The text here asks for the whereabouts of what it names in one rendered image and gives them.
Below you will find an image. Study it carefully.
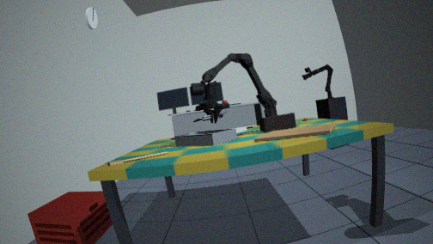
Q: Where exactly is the light wooden board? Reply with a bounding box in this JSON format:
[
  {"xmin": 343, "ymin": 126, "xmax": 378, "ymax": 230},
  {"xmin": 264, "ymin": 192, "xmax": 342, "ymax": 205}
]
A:
[{"xmin": 254, "ymin": 124, "xmax": 335, "ymax": 142}]

